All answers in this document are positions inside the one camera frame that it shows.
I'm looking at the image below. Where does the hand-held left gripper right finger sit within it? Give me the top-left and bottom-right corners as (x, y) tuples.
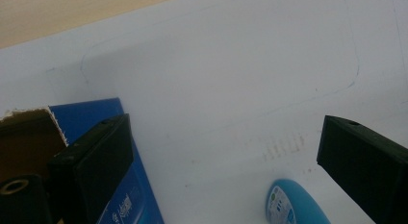
(316, 114), (408, 224)

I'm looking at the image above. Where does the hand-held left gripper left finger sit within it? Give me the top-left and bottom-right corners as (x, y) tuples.
(47, 112), (135, 224)

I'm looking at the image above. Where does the blue cardboard box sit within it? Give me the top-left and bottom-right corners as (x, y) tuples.
(0, 97), (166, 224)

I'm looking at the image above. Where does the blue plastic bottle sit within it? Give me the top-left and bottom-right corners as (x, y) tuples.
(265, 178), (331, 224)

